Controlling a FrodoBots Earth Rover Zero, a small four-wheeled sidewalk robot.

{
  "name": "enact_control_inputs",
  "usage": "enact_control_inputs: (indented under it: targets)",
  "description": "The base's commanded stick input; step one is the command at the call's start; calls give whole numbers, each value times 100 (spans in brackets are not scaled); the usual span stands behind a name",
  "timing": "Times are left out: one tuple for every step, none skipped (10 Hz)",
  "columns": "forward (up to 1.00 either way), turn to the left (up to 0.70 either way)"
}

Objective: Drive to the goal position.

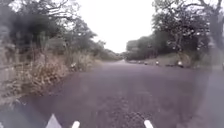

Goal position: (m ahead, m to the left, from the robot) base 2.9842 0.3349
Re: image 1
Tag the dry grass verge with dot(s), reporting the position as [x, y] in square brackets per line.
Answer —
[33, 76]
[168, 59]

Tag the row of low roadside bollards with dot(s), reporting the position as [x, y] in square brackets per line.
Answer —
[180, 63]

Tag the robot's own part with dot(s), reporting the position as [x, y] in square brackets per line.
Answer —
[148, 124]
[76, 124]

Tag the row of trees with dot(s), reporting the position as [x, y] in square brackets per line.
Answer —
[40, 30]
[180, 26]

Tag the grey asphalt road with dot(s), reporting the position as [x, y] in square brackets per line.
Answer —
[126, 93]

